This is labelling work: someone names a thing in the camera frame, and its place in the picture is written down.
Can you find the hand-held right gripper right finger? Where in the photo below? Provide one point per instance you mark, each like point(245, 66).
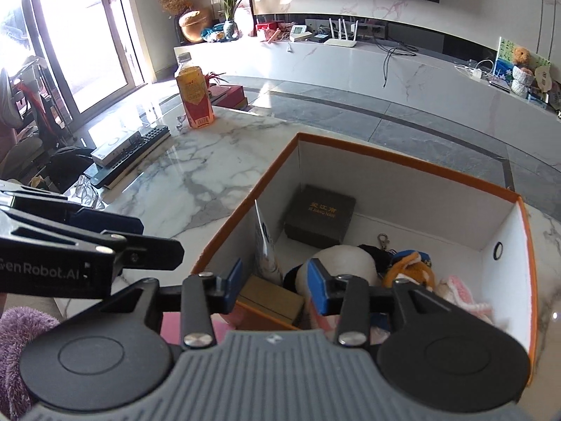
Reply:
point(317, 291)

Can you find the white thermometer display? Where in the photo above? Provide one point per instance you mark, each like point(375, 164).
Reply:
point(300, 31)

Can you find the dark grey gift box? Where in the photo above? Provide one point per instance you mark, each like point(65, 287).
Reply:
point(320, 221)

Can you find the white marble TV cabinet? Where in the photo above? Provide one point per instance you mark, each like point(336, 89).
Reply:
point(350, 70)

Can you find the white router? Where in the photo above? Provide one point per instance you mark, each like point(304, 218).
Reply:
point(342, 37)

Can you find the bear plush blue outfit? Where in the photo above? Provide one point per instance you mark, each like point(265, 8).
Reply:
point(410, 269)

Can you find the orange cardboard box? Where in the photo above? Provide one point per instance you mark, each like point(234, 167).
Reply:
point(442, 210)

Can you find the purple fuzzy blanket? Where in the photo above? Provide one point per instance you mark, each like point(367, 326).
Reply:
point(17, 351)

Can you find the white charger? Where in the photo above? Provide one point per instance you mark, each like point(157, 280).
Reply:
point(475, 72)

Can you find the small painting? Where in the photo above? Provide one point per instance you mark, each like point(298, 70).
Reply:
point(506, 59)

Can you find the clear plastic wrapper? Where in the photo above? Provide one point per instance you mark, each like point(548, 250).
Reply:
point(179, 121)

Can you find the dried flower bunch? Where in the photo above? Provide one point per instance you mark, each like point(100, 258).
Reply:
point(173, 0)

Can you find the small red plant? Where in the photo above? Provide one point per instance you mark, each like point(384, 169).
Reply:
point(214, 78)

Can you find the red box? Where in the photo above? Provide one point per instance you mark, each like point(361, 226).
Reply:
point(228, 95)

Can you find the black hardcover book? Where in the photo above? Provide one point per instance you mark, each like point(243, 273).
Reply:
point(105, 177)

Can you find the small teddy bear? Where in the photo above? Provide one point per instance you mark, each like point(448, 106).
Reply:
point(521, 57)

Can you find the black remote control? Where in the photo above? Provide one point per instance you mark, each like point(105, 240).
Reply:
point(144, 140)

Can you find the white lotion tube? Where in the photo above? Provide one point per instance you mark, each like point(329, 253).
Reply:
point(267, 250)

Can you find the orange drink bottle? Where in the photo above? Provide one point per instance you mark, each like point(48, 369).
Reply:
point(195, 94)

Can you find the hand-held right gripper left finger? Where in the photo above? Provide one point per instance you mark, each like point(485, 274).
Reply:
point(232, 287)

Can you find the golden vase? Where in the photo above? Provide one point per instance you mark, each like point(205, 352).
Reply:
point(193, 26)

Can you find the black chair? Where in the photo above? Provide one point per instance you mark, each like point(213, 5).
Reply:
point(65, 166)

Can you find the wooden fan ornament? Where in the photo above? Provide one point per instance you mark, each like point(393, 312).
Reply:
point(543, 76)

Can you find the green plant in vase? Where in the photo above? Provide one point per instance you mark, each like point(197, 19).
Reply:
point(232, 4)

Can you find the small brown cardboard box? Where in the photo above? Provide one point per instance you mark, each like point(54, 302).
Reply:
point(271, 300)

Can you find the white crochet bunny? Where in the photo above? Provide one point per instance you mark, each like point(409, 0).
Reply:
point(464, 300)

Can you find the sliding glass door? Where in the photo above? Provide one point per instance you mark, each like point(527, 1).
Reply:
point(74, 35)

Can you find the picture frame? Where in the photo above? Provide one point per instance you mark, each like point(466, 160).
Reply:
point(251, 13)

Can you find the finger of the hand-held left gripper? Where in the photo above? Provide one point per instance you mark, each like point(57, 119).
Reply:
point(153, 254)
point(109, 223)

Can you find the white device box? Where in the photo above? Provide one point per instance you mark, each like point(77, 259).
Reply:
point(116, 148)

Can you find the white black round plush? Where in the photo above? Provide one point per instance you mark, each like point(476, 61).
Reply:
point(346, 263)

